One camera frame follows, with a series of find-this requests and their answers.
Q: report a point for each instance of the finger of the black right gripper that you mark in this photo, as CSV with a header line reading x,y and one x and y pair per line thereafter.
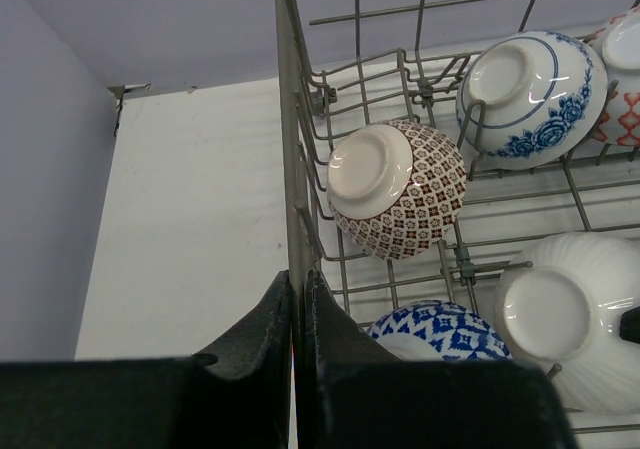
x,y
629,325

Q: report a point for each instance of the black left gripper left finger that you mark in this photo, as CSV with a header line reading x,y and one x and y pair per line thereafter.
x,y
233,393

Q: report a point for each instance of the red diamond pattern bowl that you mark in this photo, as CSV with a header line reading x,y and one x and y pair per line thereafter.
x,y
617,44

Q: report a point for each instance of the blue zigzag pattern bowl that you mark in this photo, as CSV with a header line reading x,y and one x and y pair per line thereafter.
x,y
437,330

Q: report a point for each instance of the white ribbed bowl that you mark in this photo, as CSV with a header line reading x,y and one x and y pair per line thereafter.
x,y
561,301

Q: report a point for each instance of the blue floral bowl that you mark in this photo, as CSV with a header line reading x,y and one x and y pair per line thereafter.
x,y
530,98

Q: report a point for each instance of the brown patterned bowl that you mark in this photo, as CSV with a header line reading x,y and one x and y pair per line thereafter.
x,y
396,187

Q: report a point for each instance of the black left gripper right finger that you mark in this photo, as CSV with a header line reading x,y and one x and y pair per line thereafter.
x,y
353,393

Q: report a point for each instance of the grey wire dish rack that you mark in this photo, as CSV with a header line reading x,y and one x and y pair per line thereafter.
x,y
462,213

